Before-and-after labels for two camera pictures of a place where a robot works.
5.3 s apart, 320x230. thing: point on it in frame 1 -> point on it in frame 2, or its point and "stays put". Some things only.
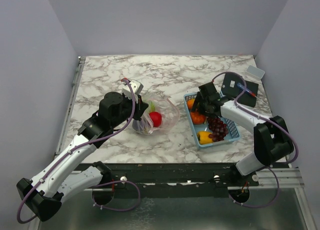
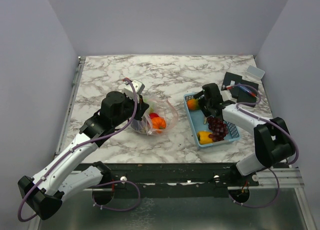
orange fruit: [190, 103] stays put
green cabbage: [152, 107] stays put
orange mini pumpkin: [198, 118] -> [158, 122]
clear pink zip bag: [161, 115] stays put
